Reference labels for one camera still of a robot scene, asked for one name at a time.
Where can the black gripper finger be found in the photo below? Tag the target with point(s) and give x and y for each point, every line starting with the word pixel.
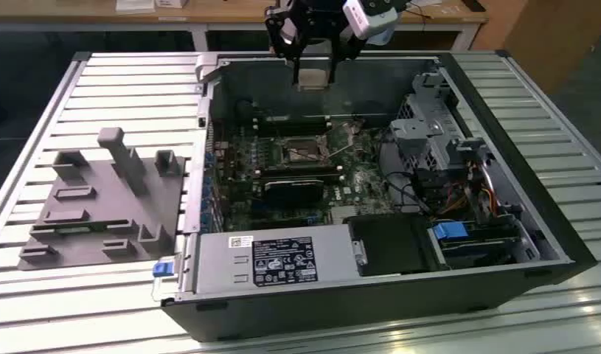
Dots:
pixel 352 49
pixel 275 40

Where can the silver CPU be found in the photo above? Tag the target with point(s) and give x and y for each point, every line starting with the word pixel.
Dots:
pixel 312 77

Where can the black RAM slot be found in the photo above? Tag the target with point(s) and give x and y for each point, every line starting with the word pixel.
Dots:
pixel 306 122
pixel 300 174
pixel 300 177
pixel 306 118
pixel 300 170
pixel 300 167

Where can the CPU socket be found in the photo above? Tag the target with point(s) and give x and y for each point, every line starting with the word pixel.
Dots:
pixel 303 156

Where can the white box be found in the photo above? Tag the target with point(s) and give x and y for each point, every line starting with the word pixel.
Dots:
pixel 171 3
pixel 135 5

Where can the metal drive cage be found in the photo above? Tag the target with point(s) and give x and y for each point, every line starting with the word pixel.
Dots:
pixel 417 132

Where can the small black box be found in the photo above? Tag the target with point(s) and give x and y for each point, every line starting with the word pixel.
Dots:
pixel 475 4

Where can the green motherboard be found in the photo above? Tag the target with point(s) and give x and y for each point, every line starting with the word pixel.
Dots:
pixel 364 191

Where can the wooden desk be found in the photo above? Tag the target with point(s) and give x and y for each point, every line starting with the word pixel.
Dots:
pixel 83 16

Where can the black graphics card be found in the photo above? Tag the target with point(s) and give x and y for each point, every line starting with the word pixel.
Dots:
pixel 292 191

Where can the wooden cabinet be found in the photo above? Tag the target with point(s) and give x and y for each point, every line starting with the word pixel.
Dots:
pixel 551 37

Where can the silver chipset heatsink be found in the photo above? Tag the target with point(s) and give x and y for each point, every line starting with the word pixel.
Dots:
pixel 344 214

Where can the hard disk in blue carrier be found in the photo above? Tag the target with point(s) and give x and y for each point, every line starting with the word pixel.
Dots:
pixel 452 232

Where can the grey parts rack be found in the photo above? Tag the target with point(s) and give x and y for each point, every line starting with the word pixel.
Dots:
pixel 108 206

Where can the silver power supply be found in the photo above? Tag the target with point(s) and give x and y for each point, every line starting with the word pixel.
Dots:
pixel 216 265

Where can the blue case latch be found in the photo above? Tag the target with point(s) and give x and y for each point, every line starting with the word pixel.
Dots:
pixel 163 269

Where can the black PC case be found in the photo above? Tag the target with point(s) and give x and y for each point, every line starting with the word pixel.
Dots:
pixel 330 309

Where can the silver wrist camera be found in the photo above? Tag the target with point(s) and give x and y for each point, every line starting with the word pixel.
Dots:
pixel 364 18

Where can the grey plastic bracket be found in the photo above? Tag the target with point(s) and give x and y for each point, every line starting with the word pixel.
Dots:
pixel 472 149

